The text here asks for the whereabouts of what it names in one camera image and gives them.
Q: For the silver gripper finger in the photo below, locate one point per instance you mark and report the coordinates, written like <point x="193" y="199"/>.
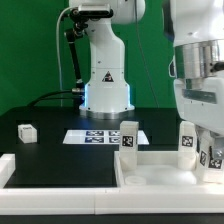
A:
<point x="218" y="147"/>
<point x="203" y="137"/>

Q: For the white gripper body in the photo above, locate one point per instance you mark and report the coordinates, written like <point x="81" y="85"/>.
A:
<point x="203" y="106"/>

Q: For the white square table top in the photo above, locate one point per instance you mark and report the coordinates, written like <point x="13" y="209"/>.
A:
<point x="159" y="168"/>

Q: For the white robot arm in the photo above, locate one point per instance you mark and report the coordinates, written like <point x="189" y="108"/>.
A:
<point x="196" y="28"/>

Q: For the white U-shaped fence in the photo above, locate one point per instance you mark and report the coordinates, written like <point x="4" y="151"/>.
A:
<point x="208" y="198"/>

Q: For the tag marker sheet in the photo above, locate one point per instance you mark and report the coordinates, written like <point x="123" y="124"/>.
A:
<point x="98" y="137"/>

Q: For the black camera on mount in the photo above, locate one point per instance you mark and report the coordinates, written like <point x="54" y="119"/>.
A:
<point x="95" y="10"/>

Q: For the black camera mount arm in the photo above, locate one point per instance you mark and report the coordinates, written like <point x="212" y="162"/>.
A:
<point x="73" y="34"/>

